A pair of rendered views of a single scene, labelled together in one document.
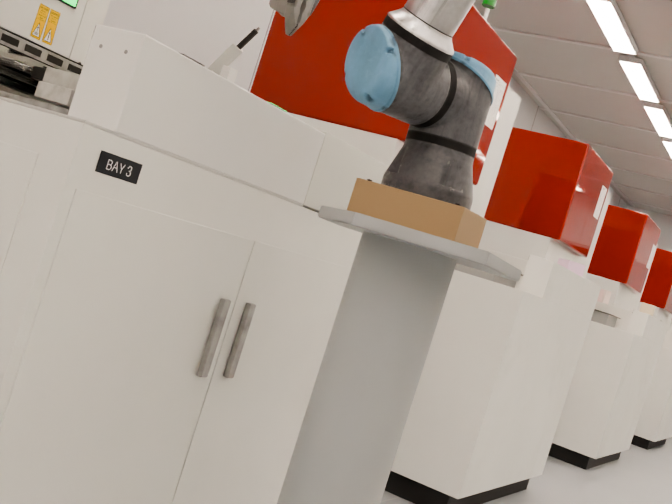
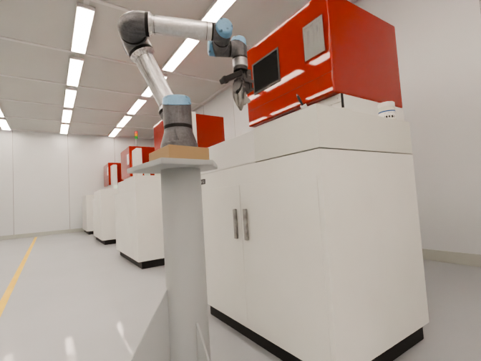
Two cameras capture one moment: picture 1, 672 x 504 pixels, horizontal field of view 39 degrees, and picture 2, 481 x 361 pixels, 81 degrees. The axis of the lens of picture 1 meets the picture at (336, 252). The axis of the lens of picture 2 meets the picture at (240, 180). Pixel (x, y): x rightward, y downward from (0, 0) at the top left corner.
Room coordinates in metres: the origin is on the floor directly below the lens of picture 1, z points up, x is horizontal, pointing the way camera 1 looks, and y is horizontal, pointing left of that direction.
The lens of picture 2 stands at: (2.29, -1.01, 0.67)
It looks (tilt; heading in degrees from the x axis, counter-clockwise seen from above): 3 degrees up; 118
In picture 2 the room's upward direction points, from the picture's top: 4 degrees counter-clockwise
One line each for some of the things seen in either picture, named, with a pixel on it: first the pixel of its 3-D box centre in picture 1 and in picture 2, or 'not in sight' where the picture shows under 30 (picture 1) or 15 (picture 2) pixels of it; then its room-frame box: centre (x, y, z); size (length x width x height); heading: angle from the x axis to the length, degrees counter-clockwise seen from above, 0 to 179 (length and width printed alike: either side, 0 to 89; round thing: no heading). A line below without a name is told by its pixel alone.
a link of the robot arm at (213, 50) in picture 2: not in sight; (219, 46); (1.61, 0.13, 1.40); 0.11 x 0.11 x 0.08; 41
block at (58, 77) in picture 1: (68, 80); not in sight; (1.61, 0.53, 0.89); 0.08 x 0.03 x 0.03; 63
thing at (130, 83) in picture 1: (214, 127); (230, 155); (1.55, 0.25, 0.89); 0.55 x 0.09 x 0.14; 153
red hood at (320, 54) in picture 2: not in sight; (318, 79); (1.86, 1.11, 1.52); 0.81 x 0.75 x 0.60; 153
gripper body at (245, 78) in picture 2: not in sight; (242, 80); (1.68, 0.22, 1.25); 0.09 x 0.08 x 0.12; 63
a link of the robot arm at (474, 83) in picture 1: (451, 99); (177, 112); (1.52, -0.10, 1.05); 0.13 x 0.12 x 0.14; 131
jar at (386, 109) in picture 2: not in sight; (386, 113); (2.29, 0.44, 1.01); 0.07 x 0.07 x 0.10
